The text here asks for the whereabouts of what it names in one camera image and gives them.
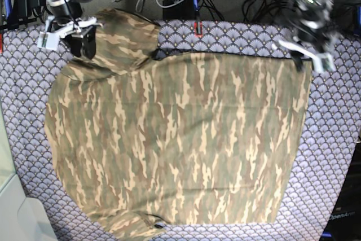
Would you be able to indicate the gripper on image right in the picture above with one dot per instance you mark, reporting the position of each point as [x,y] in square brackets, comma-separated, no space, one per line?
[321,42]

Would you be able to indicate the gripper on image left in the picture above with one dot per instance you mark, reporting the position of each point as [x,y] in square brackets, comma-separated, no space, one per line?
[80,38]

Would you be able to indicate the camouflage T-shirt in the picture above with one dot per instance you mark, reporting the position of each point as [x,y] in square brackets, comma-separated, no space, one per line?
[193,138]

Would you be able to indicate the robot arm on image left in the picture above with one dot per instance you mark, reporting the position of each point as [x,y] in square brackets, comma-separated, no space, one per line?
[66,8]

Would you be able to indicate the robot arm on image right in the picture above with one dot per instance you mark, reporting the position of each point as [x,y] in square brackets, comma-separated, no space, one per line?
[311,16]

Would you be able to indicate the purple fan-pattern tablecloth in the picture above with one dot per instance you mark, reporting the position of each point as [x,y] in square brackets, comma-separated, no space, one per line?
[327,145]

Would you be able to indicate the red and black clamp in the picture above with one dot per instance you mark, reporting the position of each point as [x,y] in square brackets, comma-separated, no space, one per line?
[198,28]

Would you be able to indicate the black box under table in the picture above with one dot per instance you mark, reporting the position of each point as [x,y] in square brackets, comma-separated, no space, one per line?
[182,11]

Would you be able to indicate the black OpenArm case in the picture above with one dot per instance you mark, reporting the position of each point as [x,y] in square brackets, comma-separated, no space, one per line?
[344,222]

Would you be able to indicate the white plastic bin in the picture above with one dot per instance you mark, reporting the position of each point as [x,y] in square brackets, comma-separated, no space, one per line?
[22,217]

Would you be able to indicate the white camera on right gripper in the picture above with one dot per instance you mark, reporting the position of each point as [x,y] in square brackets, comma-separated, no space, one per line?
[48,40]

